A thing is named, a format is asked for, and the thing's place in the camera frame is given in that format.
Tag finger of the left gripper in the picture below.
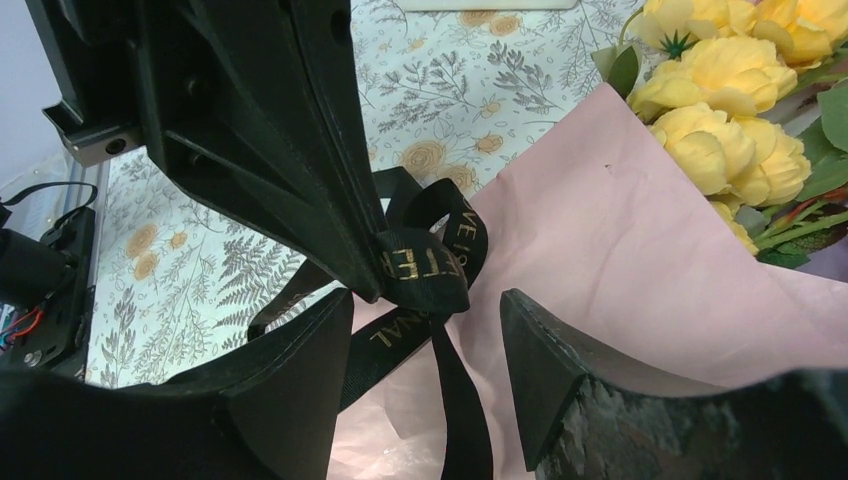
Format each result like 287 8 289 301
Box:
135 1 387 302

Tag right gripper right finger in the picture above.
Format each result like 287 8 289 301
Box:
500 289 847 479

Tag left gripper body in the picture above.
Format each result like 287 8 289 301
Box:
25 0 200 167

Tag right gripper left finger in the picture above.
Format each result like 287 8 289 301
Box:
1 289 353 479

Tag black strap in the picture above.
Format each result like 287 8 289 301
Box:
246 166 495 480

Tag yellow flower stem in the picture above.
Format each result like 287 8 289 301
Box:
627 1 847 258

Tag pink white rose stems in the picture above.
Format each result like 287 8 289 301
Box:
755 80 847 269

